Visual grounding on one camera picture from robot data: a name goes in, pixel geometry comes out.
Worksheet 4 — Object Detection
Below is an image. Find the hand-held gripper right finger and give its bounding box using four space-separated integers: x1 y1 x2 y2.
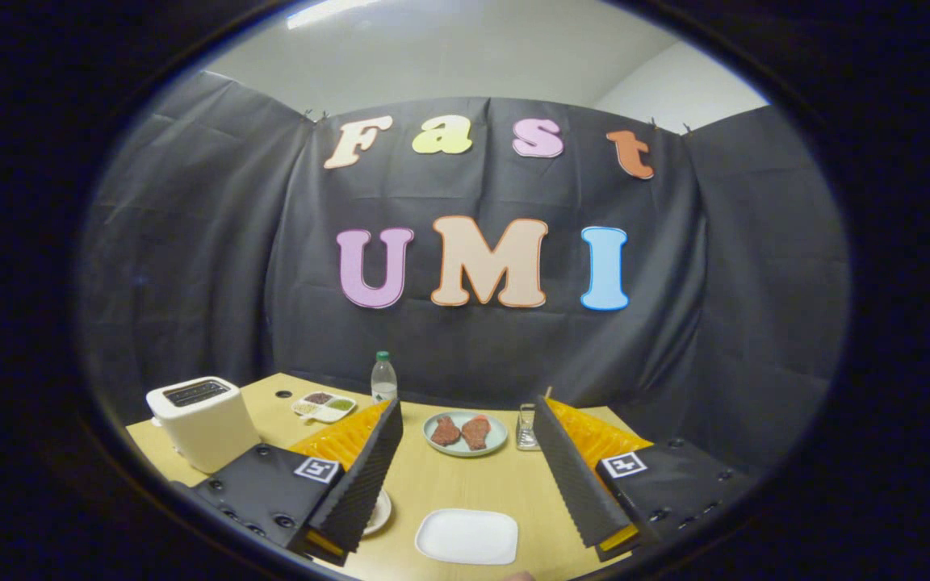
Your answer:
531 394 758 563

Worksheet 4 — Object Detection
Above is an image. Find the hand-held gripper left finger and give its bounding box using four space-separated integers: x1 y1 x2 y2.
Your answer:
191 398 404 566

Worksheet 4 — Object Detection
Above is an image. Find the white divided grain tray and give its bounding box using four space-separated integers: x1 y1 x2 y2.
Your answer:
291 391 358 424

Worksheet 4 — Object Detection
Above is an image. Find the clear water bottle green cap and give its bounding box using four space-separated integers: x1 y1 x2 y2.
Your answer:
371 350 398 404

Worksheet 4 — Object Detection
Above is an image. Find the pale green plate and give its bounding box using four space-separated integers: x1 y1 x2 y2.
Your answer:
422 411 509 458

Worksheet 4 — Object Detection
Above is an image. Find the brown meat piece orange tip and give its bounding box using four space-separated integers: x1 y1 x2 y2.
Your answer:
461 416 492 451

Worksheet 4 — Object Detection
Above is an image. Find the white toaster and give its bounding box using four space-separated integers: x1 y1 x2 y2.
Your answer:
146 376 262 474

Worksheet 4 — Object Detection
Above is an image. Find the white rectangular plate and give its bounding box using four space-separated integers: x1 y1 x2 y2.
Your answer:
415 508 519 566

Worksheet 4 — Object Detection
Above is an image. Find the round beige plate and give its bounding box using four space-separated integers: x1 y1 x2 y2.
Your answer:
362 488 392 537

